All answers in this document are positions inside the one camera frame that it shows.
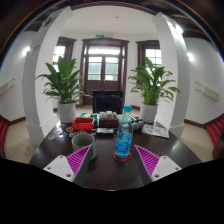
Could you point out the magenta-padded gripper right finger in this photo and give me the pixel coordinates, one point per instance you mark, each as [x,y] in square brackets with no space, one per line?
[160,166]

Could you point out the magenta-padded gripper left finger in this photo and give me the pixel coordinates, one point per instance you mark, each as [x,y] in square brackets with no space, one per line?
[63,166]

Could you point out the clear blue-capped drink bottle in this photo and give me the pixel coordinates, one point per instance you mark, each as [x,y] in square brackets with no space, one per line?
[124,140]

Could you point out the grey patterned ceramic mug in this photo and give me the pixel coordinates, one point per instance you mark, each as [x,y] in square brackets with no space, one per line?
[81,145]

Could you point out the white printed paper sheet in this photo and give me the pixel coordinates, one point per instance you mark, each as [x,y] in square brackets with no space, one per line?
[156,131]

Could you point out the red plastic box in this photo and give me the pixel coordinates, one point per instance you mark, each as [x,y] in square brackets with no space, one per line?
[83,125]

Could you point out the small grey round ornament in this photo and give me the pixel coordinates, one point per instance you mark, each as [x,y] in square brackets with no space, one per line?
[138,125]

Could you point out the green and white box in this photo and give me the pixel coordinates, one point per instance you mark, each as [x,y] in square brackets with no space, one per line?
[90,115]

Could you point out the brown box of small jars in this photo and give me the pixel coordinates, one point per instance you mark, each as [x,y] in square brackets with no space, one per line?
[109,121]

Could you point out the red carpeted staircase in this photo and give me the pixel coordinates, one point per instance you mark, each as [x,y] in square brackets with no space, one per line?
[216,130]
[3,131]

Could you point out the black chair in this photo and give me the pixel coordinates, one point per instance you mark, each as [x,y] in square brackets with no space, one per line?
[107,101]

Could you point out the green plant in white pot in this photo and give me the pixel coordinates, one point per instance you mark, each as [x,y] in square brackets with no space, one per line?
[151,83]
[65,83]

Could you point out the dark wooden glazed double door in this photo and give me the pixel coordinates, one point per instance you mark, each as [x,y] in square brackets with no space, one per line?
[104,66]

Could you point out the dark wooden framed window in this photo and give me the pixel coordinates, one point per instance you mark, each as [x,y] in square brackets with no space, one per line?
[61,46]
[151,50]

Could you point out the green exit sign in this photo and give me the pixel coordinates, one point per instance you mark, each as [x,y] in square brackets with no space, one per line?
[100,35]

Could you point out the white wall radiator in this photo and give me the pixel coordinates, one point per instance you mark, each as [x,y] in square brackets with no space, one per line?
[6,87]
[208,91]

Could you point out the glowing wall lamp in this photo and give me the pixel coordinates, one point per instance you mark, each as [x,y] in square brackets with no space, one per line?
[26,50]

